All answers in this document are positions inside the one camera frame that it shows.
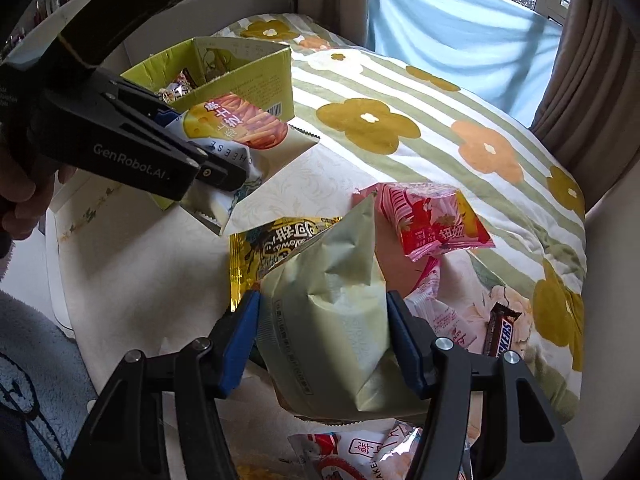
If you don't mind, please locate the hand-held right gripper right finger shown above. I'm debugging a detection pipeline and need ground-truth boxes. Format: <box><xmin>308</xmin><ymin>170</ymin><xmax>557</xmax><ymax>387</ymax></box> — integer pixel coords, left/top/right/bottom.
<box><xmin>385</xmin><ymin>290</ymin><xmax>583</xmax><ymax>480</ymax></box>

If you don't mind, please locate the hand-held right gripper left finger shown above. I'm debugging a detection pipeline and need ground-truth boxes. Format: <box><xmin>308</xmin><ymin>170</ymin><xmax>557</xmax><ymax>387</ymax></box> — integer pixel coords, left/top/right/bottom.
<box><xmin>62</xmin><ymin>290</ymin><xmax>263</xmax><ymax>480</ymax></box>

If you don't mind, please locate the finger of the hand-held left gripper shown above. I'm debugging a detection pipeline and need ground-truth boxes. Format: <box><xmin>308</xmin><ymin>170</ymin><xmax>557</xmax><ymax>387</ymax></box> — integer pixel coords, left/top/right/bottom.
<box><xmin>95</xmin><ymin>67</ymin><xmax>182</xmax><ymax>127</ymax></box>
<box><xmin>186</xmin><ymin>141</ymin><xmax>247</xmax><ymax>193</ymax></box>

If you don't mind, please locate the yellow and white snack packet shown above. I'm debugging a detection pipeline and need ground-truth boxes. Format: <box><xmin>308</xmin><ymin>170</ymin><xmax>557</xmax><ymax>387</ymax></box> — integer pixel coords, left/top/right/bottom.
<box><xmin>162</xmin><ymin>92</ymin><xmax>291</xmax><ymax>226</ymax></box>

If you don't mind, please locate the pale green snack bag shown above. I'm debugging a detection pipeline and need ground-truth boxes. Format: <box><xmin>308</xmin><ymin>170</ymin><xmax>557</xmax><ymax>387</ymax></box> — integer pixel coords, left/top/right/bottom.
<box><xmin>255</xmin><ymin>192</ymin><xmax>436</xmax><ymax>423</ymax></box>

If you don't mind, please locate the brown chocolate bar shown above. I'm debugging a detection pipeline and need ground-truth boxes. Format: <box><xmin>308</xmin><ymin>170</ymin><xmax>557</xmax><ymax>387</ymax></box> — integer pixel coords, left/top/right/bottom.
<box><xmin>481</xmin><ymin>302</ymin><xmax>523</xmax><ymax>361</ymax></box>

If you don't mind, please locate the yellow cardboard box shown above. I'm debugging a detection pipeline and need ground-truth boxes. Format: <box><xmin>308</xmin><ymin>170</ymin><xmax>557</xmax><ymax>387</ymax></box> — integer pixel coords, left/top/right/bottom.
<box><xmin>120</xmin><ymin>36</ymin><xmax>321</xmax><ymax>237</ymax></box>

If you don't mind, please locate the person's left hand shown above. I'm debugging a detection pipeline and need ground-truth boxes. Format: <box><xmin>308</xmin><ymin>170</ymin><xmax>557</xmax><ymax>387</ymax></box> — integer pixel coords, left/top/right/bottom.
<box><xmin>0</xmin><ymin>127</ymin><xmax>78</xmax><ymax>242</ymax></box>

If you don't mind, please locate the colourful small snack packet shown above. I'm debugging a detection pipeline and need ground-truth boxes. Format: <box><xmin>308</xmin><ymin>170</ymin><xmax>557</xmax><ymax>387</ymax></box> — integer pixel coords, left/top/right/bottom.
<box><xmin>157</xmin><ymin>71</ymin><xmax>196</xmax><ymax>106</ymax></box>

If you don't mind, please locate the pink and white snack packet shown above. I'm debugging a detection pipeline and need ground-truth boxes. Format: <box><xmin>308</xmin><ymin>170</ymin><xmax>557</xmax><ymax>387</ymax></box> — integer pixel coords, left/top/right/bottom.
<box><xmin>402</xmin><ymin>255</ymin><xmax>481</xmax><ymax>351</ymax></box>

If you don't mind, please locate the shiny yellow snack packet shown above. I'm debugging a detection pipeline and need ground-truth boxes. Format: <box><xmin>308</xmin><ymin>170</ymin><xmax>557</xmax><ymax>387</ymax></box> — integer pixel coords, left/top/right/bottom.
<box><xmin>227</xmin><ymin>215</ymin><xmax>346</xmax><ymax>316</ymax></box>

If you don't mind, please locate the floral tablecloth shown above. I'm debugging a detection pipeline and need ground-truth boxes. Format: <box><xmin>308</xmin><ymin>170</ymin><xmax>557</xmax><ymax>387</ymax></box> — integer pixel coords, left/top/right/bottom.
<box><xmin>50</xmin><ymin>145</ymin><xmax>531</xmax><ymax>480</ymax></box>

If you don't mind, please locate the white and red snack packet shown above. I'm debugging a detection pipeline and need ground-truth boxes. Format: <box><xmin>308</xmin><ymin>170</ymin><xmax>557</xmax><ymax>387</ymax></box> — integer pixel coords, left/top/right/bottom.
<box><xmin>287</xmin><ymin>422</ymin><xmax>481</xmax><ymax>480</ymax></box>

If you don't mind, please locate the red and pink snack packet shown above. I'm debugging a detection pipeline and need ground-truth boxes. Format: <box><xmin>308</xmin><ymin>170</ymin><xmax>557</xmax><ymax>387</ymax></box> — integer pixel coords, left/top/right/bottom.
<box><xmin>352</xmin><ymin>182</ymin><xmax>496</xmax><ymax>263</ymax></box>

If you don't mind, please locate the shelf of small bottles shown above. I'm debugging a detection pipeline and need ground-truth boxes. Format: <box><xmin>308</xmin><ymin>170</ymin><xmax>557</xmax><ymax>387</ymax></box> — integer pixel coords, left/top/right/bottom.
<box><xmin>0</xmin><ymin>0</ymin><xmax>83</xmax><ymax>61</ymax></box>

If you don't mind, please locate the striped floral quilt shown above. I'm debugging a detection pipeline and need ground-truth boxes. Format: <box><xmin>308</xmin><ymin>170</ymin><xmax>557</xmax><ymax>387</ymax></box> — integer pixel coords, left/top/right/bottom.
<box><xmin>210</xmin><ymin>12</ymin><xmax>588</xmax><ymax>421</ymax></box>

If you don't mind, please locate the blue fleece robe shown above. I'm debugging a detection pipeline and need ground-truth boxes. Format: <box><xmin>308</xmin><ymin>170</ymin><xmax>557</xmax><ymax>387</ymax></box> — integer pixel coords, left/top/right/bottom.
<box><xmin>0</xmin><ymin>290</ymin><xmax>98</xmax><ymax>480</ymax></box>

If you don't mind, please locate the light blue cloth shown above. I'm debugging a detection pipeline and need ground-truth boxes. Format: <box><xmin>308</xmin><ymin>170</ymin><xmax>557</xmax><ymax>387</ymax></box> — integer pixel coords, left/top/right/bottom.
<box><xmin>365</xmin><ymin>0</ymin><xmax>563</xmax><ymax>116</ymax></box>

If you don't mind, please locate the brown curtain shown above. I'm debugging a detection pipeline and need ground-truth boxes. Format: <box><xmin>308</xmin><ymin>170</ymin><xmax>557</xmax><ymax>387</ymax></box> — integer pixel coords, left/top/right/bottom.
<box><xmin>530</xmin><ymin>0</ymin><xmax>640</xmax><ymax>211</ymax></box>

